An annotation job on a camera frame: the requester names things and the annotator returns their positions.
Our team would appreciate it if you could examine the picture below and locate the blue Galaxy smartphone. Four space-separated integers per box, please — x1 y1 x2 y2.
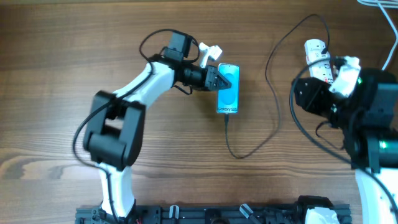
216 63 240 114

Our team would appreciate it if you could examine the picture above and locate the black charger cable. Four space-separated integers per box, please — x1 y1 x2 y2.
223 13 331 160

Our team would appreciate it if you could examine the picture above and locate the white power strip cord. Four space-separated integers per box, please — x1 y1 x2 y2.
357 0 398 71

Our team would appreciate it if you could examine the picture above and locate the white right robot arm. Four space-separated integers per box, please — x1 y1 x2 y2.
289 68 397 223

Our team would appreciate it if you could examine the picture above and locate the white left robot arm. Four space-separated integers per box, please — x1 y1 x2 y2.
82 29 232 223

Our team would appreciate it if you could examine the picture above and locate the white power strip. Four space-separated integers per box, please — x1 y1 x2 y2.
304 39 333 84

